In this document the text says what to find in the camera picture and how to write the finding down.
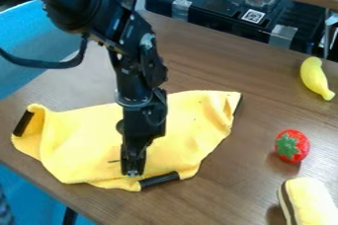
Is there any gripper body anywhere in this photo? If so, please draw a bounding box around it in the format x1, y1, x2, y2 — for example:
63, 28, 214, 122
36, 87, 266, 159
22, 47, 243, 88
115, 101, 169, 154

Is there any black cable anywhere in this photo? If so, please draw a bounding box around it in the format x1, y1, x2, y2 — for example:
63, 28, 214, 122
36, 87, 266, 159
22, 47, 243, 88
0, 33, 92, 70

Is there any red toy strawberry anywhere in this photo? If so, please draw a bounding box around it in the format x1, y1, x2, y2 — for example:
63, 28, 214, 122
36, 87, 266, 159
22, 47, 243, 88
273, 129, 312, 165

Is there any black toy stove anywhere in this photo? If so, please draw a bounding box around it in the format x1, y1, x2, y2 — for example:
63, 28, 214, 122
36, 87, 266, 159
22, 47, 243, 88
143, 0, 338, 59

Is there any yellow plush toy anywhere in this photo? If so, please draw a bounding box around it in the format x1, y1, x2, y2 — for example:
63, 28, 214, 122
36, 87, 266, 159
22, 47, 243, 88
276, 177, 338, 225

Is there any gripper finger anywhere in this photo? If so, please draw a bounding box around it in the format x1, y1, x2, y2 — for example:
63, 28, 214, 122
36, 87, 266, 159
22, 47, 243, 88
119, 143, 135, 178
131, 145, 148, 177

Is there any yellow toy banana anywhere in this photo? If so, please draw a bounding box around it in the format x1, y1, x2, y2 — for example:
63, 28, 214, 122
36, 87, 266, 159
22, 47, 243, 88
299, 56, 337, 102

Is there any yellow cloth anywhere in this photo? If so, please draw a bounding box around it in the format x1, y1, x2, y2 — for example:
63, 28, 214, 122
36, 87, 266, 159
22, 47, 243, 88
10, 90, 245, 192

